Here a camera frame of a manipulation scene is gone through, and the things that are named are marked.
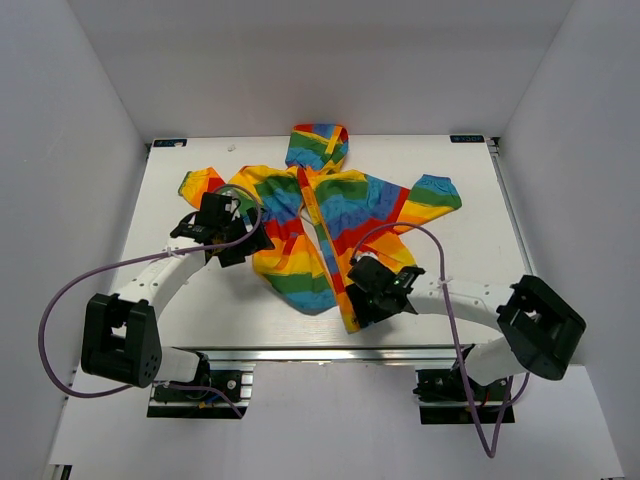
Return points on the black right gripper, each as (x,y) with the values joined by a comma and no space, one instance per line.
(363,314)

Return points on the blue label right corner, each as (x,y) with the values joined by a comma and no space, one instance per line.
(463,139)

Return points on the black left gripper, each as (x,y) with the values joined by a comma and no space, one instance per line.
(261,242)

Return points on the aluminium table front rail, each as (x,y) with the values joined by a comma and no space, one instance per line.
(410,355)

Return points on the blue label corner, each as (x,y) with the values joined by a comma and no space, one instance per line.
(463,139)
(169,143)

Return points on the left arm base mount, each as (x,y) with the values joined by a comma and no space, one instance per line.
(221,390)

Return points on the rainbow striped kids jacket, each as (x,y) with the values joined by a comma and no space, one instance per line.
(317,214)

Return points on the blue label left corner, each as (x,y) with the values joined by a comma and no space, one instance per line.
(169,143)

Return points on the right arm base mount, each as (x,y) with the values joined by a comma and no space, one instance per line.
(442,399)

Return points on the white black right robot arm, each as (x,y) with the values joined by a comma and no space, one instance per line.
(539,331)

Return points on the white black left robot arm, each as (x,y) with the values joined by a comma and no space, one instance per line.
(121,340)

